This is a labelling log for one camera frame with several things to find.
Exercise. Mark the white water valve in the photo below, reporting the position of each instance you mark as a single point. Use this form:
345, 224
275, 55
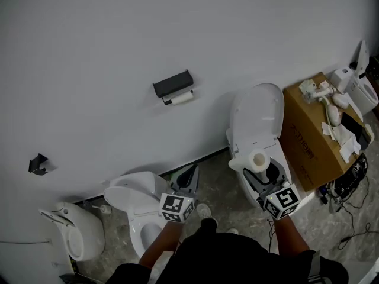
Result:
102, 209

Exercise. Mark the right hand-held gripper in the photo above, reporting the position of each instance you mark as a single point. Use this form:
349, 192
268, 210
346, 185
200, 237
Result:
282, 203

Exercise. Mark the white toilet with raised lid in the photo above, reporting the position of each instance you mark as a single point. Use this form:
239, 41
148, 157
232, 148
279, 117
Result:
257, 117

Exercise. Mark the person's right forearm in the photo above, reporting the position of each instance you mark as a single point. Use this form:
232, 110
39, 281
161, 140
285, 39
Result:
291, 235

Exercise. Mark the white toilet with round tank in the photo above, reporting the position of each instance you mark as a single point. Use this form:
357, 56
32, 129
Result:
136, 197

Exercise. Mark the black wall bracket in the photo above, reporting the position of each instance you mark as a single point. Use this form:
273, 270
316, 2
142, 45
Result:
38, 165

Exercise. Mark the new large toilet paper roll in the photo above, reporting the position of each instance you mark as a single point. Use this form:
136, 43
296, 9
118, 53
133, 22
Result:
251, 162

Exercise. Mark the brown cardboard box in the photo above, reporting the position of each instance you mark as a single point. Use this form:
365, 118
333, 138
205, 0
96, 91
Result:
308, 135

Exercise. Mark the black toilet paper holder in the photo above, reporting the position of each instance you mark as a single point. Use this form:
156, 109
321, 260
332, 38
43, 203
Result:
171, 83

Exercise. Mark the black cloth on box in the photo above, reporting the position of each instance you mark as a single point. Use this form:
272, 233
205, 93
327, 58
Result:
353, 126

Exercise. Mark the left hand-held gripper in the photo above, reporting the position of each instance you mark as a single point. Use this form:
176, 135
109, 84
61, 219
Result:
176, 207

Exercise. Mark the person's black clothing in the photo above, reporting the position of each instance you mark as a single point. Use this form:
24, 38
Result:
225, 262

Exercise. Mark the white toilet with thin lid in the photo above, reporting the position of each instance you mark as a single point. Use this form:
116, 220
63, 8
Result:
359, 90

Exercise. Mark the person's left forearm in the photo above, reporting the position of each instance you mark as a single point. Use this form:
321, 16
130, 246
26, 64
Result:
161, 244

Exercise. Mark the white egg-shaped toilet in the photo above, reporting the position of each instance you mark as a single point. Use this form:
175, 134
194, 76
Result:
80, 232

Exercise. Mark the old small toilet paper roll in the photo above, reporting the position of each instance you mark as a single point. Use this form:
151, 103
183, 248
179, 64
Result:
182, 98

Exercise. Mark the black flat device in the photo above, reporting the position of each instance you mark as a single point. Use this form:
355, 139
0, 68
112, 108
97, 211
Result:
352, 173

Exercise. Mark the person's white shoe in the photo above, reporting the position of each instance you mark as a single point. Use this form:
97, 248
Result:
231, 231
203, 210

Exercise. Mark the crumpled white paper sheets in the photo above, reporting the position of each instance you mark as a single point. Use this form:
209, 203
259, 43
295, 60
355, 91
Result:
345, 140

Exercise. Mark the white small packet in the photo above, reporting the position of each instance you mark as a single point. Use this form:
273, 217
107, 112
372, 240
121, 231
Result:
308, 86

